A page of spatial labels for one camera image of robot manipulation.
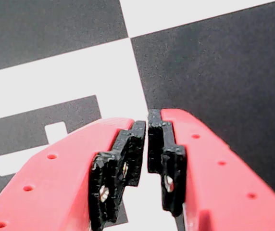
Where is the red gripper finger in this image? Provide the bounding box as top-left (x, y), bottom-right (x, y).
top-left (147, 107), bottom-right (275, 231)
top-left (0, 117), bottom-right (147, 231)

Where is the black white marker checkerboard mat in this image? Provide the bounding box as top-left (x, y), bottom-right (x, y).
top-left (0, 0), bottom-right (275, 231)

